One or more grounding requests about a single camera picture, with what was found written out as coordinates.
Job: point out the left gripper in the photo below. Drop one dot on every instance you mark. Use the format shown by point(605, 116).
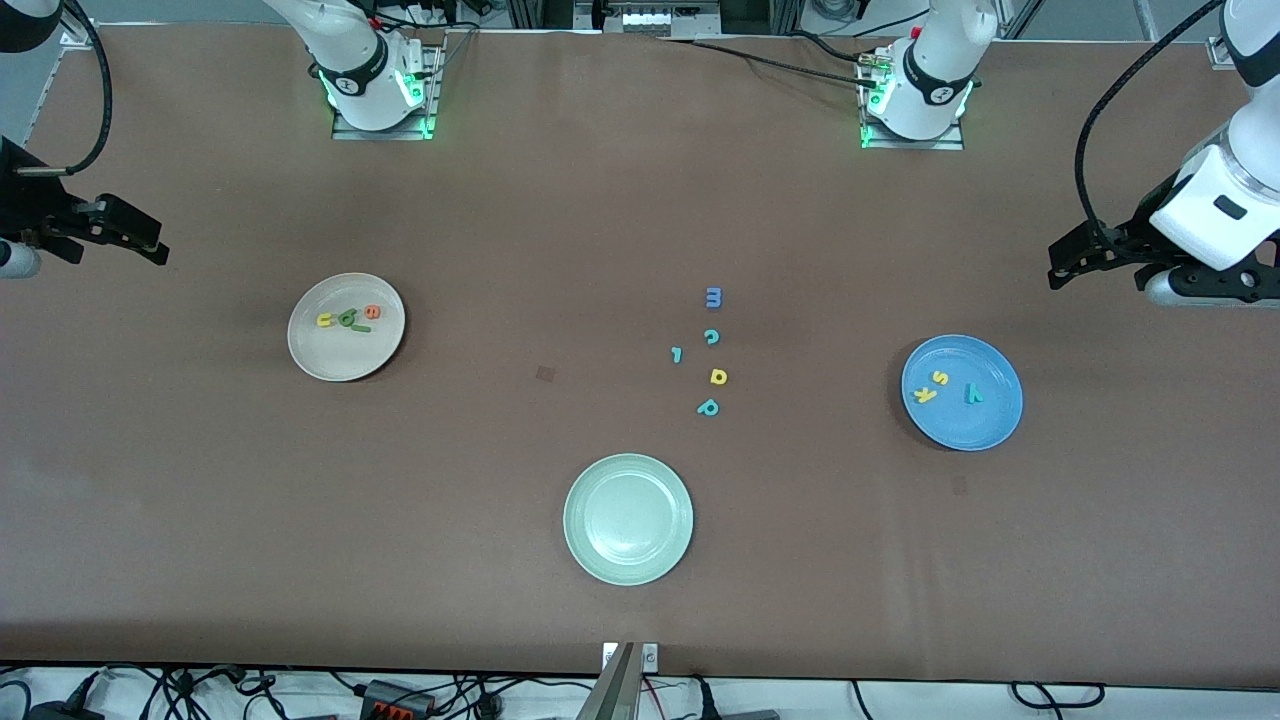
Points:
point(1143, 227)

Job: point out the teal foam letter y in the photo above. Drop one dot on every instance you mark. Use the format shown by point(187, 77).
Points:
point(972, 393)

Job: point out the green foam letter g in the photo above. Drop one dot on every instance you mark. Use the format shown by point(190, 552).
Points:
point(341, 316)

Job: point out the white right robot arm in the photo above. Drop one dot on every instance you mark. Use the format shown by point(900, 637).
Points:
point(350, 70)

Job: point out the blue round plate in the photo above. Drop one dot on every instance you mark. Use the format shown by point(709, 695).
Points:
point(980, 430)

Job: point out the beige brown round plate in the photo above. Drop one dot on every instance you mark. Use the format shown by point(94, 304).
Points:
point(330, 355)

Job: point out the teal foam letter p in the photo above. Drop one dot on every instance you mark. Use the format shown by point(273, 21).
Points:
point(705, 408)

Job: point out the silver electronics box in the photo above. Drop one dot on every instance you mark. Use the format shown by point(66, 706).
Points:
point(655, 20)

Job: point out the black orange power strip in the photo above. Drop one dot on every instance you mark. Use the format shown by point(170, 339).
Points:
point(395, 697)

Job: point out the pale green round plate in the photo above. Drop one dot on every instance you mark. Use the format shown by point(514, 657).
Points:
point(628, 520)

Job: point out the black plug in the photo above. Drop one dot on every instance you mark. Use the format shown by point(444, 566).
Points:
point(705, 705)

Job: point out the aluminium frame profile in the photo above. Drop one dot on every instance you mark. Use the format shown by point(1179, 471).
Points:
point(80, 35)
point(1217, 52)

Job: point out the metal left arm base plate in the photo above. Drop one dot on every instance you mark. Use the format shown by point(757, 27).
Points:
point(940, 144)

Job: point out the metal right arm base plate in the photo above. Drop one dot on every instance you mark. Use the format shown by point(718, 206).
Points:
point(350, 133)

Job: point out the small white post bracket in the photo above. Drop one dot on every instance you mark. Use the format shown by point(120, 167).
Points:
point(650, 657)

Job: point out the grey metal camera post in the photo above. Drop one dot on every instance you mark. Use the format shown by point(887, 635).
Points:
point(612, 690)

